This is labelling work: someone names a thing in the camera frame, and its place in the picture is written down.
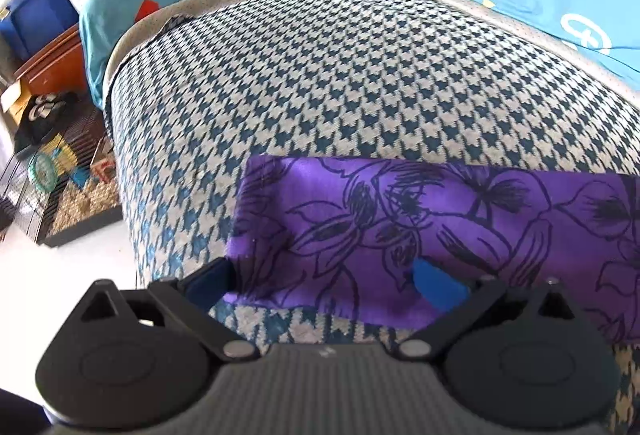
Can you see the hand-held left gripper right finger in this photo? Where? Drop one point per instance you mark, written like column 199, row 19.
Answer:
column 442, row 285

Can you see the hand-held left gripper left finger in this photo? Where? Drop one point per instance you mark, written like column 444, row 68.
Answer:
column 207, row 282

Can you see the purple floral garment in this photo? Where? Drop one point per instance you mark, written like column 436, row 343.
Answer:
column 450, row 225

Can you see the green exercise wheel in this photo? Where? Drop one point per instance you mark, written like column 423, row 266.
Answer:
column 42, row 170

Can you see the cardboard box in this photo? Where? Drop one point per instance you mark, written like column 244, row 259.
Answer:
column 12, row 102

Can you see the orange wooden board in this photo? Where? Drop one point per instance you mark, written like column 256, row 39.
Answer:
column 55, row 65

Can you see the blue storage box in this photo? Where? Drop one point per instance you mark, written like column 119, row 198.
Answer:
column 37, row 15

